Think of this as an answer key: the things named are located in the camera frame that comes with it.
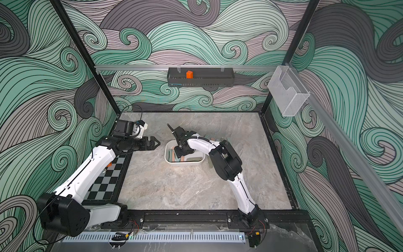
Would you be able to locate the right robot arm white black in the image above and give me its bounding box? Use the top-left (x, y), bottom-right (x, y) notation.
top-left (171, 127), bottom-right (259, 228)

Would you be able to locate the white slotted cable duct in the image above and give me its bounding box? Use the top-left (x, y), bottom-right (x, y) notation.
top-left (63, 231), bottom-right (246, 244)

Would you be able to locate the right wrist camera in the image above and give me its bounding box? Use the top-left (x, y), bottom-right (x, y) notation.
top-left (167, 124), bottom-right (196, 147)

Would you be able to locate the aluminium rail back wall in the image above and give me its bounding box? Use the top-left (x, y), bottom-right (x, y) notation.
top-left (94, 64), bottom-right (277, 72)

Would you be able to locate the white storage box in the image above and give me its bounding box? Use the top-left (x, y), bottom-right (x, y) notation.
top-left (164, 140), bottom-right (206, 167)

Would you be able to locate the black wall shelf tray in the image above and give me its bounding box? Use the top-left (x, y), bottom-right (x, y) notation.
top-left (167, 68), bottom-right (235, 88)

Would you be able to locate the aluminium rail right wall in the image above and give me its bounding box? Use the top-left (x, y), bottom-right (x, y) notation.
top-left (307, 92), bottom-right (403, 234)

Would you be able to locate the checkerboard mat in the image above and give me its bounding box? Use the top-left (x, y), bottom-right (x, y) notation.
top-left (83, 154), bottom-right (132, 205)

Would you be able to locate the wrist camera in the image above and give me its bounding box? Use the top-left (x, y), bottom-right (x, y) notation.
top-left (167, 124), bottom-right (196, 147)
top-left (112, 120), bottom-right (148, 139)

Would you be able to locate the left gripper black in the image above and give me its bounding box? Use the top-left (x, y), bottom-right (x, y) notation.
top-left (125, 136), bottom-right (160, 151)

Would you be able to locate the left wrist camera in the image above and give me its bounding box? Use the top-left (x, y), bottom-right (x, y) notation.
top-left (112, 120), bottom-right (148, 139)

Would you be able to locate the orange cube on shelf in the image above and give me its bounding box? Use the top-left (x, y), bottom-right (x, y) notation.
top-left (186, 70), bottom-right (194, 79)

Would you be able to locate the aluminium rail wall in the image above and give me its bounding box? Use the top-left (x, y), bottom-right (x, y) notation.
top-left (307, 92), bottom-right (403, 234)
top-left (94, 64), bottom-right (277, 72)

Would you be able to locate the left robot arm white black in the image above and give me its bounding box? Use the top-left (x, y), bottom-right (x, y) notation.
top-left (37, 136), bottom-right (161, 237)

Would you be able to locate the clear plastic wall bin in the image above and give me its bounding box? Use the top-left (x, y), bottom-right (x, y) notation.
top-left (268, 66), bottom-right (310, 117)

